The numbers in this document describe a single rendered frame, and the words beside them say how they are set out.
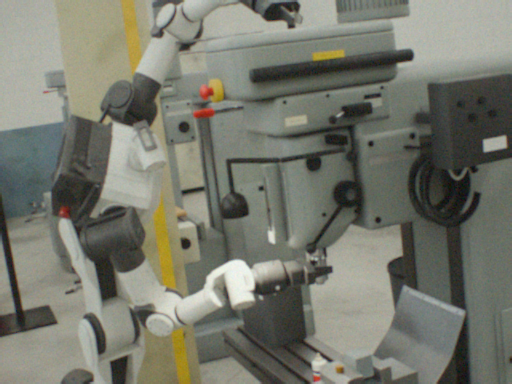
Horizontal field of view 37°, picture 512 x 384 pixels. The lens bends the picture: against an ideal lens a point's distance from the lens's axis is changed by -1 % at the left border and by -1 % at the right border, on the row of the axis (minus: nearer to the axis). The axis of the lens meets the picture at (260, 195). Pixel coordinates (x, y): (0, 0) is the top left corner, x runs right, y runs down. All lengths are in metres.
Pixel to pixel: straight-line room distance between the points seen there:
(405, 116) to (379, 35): 0.23
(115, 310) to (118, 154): 0.58
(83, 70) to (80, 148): 1.50
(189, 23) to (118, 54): 1.36
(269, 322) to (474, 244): 0.73
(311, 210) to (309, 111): 0.26
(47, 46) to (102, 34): 7.32
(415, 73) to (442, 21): 6.46
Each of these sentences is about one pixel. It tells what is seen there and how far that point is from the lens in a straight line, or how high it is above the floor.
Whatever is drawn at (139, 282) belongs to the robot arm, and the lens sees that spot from 2.12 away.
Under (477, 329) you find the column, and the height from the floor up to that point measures 1.01.
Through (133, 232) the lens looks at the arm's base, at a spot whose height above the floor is 1.42.
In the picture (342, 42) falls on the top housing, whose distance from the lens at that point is 1.96.
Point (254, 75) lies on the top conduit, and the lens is 1.81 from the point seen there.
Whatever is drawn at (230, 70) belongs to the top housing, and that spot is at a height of 1.81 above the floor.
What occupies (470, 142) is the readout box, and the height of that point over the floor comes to 1.57.
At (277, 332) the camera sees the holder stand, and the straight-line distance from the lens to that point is 2.49.
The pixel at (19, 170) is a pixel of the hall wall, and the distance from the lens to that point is 10.93.
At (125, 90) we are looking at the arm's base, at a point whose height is 1.78.
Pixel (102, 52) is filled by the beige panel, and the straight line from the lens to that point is 3.63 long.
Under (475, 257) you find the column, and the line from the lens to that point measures 2.19.
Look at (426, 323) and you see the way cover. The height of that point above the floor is 0.99.
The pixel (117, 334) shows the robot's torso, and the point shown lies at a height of 1.01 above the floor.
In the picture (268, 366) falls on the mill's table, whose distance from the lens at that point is 2.39.
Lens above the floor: 1.85
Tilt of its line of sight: 11 degrees down
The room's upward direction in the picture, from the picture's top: 7 degrees counter-clockwise
